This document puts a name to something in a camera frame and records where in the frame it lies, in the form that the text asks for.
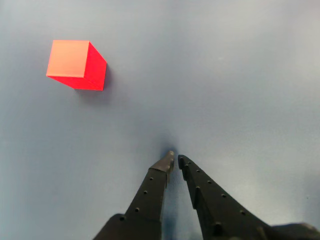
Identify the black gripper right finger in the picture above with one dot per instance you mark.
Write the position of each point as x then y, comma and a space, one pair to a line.
220, 212

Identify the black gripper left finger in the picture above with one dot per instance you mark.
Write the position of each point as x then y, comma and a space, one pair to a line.
147, 200

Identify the red cube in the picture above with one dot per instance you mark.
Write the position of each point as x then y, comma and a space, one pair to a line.
75, 62

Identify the dark grey table mat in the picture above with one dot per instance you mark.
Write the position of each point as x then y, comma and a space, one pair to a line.
200, 87

